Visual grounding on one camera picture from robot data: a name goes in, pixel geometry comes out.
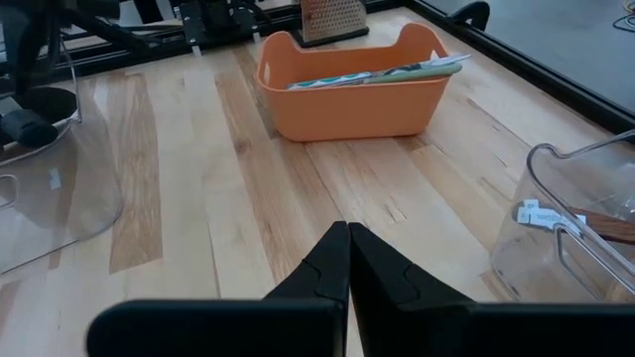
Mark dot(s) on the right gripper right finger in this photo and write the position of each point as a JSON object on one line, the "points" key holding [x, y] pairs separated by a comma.
{"points": [[471, 332]]}

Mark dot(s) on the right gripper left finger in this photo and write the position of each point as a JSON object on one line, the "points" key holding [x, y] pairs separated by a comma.
{"points": [[223, 329]]}

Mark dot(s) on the large clear plastic bin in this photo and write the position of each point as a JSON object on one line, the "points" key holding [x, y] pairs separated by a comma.
{"points": [[59, 208]]}

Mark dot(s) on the black rectangular spatula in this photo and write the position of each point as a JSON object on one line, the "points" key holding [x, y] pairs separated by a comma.
{"points": [[30, 131]]}

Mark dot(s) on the black round spatula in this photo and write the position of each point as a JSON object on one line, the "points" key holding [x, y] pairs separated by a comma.
{"points": [[54, 104]]}

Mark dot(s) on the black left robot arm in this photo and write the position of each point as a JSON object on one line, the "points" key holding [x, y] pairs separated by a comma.
{"points": [[39, 30]]}

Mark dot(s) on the small clear plastic bin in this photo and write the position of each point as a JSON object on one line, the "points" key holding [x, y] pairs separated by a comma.
{"points": [[546, 268]]}

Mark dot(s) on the orange plastic bin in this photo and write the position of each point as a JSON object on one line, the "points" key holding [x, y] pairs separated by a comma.
{"points": [[347, 114]]}

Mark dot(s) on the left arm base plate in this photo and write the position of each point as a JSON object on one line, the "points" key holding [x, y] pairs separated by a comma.
{"points": [[218, 20]]}

